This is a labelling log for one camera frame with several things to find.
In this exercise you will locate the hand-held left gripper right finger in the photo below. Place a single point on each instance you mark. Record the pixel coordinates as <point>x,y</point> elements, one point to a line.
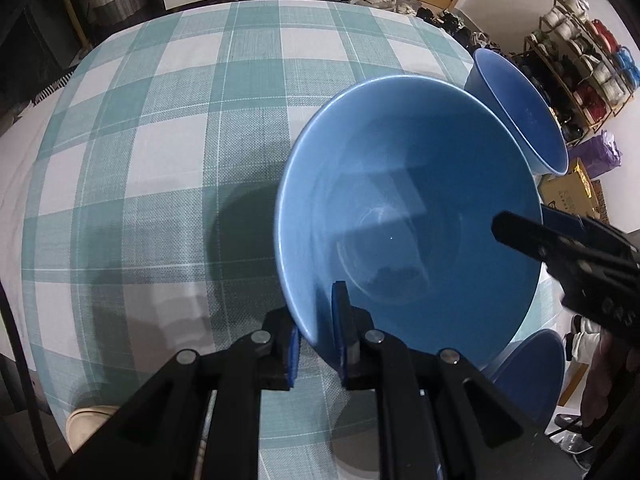
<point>341,330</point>

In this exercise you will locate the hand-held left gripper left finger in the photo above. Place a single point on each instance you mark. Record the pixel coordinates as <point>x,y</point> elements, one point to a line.
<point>293,360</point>

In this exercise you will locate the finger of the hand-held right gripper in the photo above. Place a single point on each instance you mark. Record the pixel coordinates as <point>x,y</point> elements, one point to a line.
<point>562,220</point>
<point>522,235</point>

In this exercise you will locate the blue bowl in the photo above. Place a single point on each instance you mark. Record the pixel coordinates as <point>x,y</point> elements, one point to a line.
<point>530,380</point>
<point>530,125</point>
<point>400,185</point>

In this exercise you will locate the beige round plate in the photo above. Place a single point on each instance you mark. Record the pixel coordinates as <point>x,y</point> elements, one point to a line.
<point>85,422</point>

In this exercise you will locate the person's right hand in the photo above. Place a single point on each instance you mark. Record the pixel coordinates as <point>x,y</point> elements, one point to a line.
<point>600,380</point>

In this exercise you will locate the cardboard box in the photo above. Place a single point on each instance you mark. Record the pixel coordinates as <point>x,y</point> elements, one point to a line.
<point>575,195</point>

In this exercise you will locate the purple plastic bag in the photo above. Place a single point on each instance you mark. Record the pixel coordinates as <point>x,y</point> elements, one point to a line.
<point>600,152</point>

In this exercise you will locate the metal shoe rack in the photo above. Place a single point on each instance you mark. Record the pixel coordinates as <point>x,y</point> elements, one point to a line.
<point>585,60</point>

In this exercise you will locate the row of assorted shoes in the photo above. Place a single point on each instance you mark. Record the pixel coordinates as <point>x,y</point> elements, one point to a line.
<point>445,20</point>

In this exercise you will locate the teal plaid tablecloth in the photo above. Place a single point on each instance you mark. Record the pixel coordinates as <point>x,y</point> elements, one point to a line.
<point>150,160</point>

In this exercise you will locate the dark cabinet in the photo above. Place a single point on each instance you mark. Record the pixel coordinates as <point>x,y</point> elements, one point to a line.
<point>30,50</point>

